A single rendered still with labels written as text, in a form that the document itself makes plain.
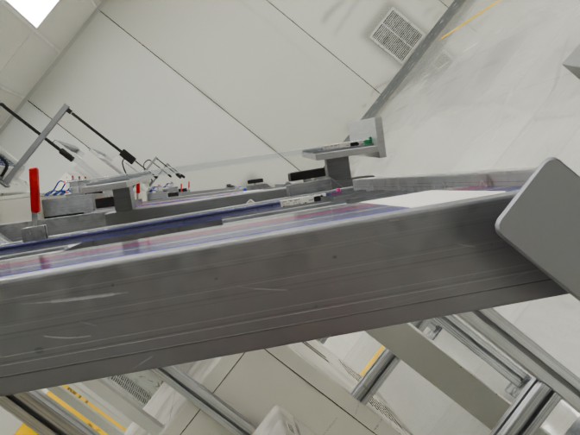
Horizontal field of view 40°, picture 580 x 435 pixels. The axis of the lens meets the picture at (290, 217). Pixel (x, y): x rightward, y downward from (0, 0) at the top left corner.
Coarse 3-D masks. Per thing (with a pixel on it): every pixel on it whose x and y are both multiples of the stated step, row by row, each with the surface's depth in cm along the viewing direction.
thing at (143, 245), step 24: (432, 192) 60; (456, 192) 55; (480, 192) 50; (288, 216) 60; (312, 216) 55; (336, 216) 51; (360, 216) 47; (144, 240) 59; (168, 240) 54; (192, 240) 50; (216, 240) 47; (0, 264) 58; (24, 264) 53; (48, 264) 49; (72, 264) 46
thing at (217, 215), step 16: (336, 192) 103; (240, 208) 102; (256, 208) 103; (272, 208) 103; (144, 224) 101; (160, 224) 101; (176, 224) 102; (48, 240) 100; (64, 240) 100; (80, 240) 101
